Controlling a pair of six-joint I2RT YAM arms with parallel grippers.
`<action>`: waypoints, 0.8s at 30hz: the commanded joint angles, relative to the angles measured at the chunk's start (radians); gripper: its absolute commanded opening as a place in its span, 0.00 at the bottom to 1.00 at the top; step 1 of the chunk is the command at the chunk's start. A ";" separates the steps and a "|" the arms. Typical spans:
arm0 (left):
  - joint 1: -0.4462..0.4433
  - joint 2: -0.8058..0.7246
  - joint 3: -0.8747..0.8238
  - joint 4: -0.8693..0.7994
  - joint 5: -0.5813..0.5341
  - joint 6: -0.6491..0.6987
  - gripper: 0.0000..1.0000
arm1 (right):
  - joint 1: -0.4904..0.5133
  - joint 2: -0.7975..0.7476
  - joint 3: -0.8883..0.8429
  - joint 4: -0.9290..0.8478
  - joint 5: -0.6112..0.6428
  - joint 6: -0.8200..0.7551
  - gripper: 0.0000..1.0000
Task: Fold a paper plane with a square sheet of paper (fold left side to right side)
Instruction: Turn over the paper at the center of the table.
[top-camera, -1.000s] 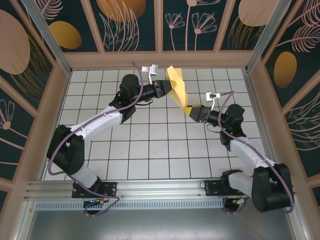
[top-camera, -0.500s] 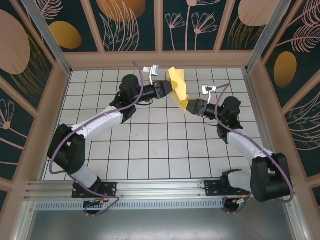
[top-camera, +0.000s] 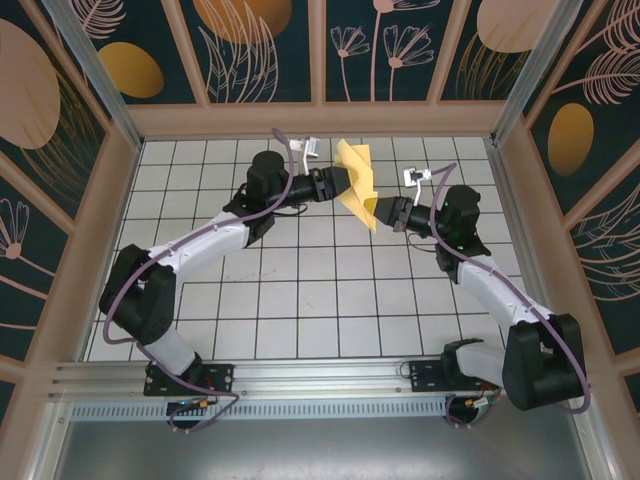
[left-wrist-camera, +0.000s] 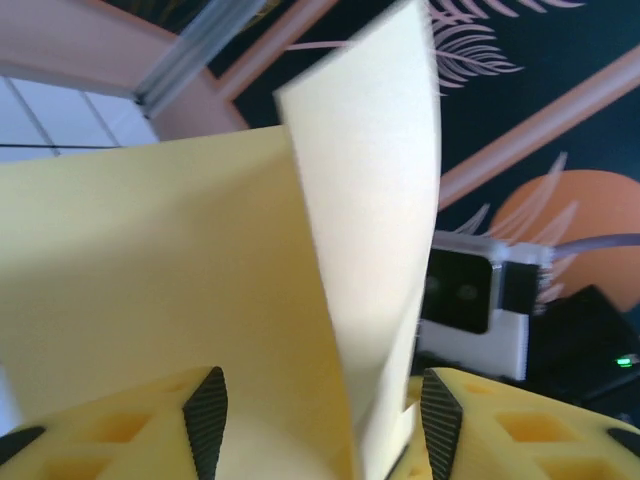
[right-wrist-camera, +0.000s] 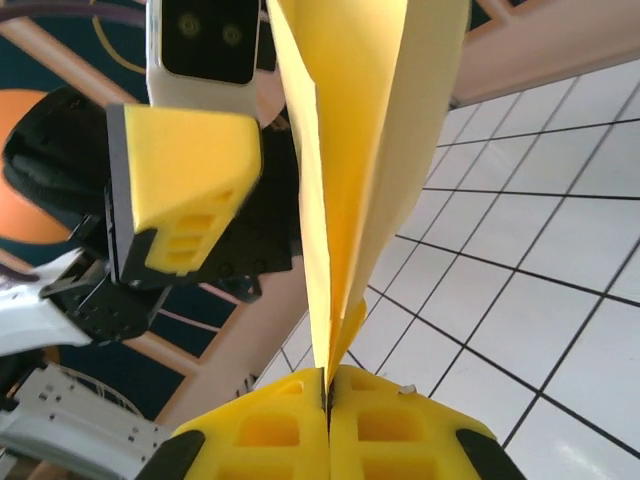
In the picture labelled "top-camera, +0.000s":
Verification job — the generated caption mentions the slotted grey cable duct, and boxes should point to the slotted grey cable duct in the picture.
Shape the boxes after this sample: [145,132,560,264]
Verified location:
[69,399,451,422]

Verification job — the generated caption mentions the yellow cloth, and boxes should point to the yellow cloth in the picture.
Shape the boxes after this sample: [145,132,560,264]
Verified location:
[333,138,380,234]

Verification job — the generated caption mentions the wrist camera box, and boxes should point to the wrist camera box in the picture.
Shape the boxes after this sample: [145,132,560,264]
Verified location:
[402,165,433,190]
[289,136,322,162]

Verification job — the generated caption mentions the grey metal sheet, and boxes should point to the grey metal sheet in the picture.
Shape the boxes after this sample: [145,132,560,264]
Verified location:
[47,418,609,480]

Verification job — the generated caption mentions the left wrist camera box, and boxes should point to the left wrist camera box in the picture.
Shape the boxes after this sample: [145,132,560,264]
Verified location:
[289,136,322,162]

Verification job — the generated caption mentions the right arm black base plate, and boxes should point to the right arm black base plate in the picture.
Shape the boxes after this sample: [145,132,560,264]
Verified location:
[408,358,451,395]

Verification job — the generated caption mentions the long aluminium mounting rail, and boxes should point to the long aluminium mounting rail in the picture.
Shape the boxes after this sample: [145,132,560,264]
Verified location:
[47,353,597,400]

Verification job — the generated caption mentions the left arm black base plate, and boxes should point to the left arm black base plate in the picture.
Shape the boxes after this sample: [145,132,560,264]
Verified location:
[143,363,236,398]

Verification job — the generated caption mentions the aluminium corner post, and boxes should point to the aluminium corner post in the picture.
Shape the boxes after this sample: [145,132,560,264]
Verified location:
[41,0,145,152]
[490,0,576,147]

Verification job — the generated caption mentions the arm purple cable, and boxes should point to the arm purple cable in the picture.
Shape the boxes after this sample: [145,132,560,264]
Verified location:
[102,127,247,432]
[422,162,592,430]

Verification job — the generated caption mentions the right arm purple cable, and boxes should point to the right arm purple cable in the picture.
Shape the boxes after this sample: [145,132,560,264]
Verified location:
[422,162,592,430]

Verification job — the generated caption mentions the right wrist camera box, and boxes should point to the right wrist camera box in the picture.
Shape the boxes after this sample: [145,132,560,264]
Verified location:
[402,165,433,190]

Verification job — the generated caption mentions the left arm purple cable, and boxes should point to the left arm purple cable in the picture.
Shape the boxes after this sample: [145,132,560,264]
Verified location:
[102,127,247,432]

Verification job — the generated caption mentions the aluminium side rail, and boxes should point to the aluminium side rail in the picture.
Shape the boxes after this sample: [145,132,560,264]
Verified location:
[483,139,564,354]

